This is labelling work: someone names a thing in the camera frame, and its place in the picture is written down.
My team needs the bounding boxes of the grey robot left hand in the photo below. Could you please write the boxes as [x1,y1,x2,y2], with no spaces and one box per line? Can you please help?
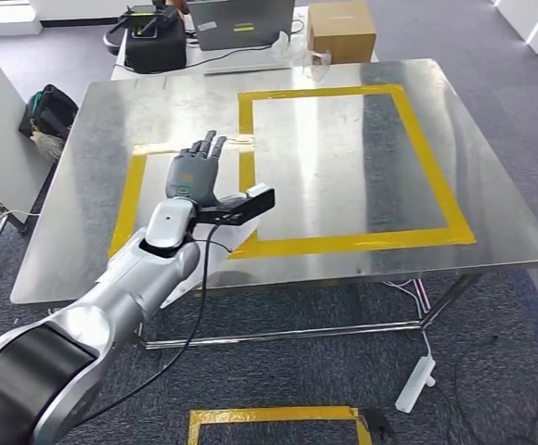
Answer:
[164,130,252,210]

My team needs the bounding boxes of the white curved plastic part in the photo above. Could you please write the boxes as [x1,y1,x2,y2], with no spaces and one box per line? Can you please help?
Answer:
[160,184,261,310]

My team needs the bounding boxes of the steel workbench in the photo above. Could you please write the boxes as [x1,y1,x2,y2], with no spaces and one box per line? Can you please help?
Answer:
[10,57,538,351]

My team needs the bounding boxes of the small yellow bench tape square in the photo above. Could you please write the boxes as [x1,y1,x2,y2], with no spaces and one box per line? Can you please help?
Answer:
[107,141,257,260]

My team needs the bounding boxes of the black equipment case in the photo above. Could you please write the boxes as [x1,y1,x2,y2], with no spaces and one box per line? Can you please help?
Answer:
[125,6,187,75]

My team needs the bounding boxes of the grey laptop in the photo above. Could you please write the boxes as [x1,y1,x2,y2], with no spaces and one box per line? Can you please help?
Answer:
[187,0,296,52]

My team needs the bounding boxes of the black controller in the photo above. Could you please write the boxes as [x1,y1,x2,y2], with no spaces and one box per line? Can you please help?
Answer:
[110,3,180,35]

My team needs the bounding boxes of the white fluffy duster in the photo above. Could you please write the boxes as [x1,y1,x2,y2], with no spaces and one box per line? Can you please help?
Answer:
[30,125,66,162]

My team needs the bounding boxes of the black bag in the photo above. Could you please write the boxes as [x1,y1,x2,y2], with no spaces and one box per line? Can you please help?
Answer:
[18,83,80,155]

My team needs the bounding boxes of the clear plastic wrap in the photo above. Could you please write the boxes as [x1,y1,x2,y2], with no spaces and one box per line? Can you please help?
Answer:
[271,29,332,81]

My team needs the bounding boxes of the large yellow bench tape square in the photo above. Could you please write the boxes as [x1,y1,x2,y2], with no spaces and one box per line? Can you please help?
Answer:
[229,83,477,261]

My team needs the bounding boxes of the cardboard box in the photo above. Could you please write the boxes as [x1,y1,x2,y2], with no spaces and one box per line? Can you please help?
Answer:
[307,0,378,66]

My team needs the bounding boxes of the white-top steel table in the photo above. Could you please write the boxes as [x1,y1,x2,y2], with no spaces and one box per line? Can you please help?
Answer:
[0,33,61,290]

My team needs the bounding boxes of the yellow floor tape square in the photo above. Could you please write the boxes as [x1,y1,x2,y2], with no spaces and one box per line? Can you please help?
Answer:
[187,405,372,445]

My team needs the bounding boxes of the white power strip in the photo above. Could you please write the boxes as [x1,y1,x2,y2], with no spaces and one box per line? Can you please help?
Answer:
[395,354,437,414]

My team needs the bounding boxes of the black camera bracket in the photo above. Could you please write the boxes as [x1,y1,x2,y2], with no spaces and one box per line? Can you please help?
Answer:
[193,201,252,227]

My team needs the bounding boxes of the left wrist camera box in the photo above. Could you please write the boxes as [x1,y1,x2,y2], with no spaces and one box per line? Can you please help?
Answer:
[245,182,277,217]

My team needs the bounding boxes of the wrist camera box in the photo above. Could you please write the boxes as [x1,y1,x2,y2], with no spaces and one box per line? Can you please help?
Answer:
[245,182,277,217]
[360,408,396,440]

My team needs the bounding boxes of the black camera cable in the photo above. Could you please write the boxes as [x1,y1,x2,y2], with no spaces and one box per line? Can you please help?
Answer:
[76,222,233,428]

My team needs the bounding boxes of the white power cable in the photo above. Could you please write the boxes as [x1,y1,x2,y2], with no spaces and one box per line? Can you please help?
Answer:
[382,279,434,370]

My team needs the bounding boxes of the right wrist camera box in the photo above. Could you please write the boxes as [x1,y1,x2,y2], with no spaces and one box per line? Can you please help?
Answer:
[360,408,396,440]

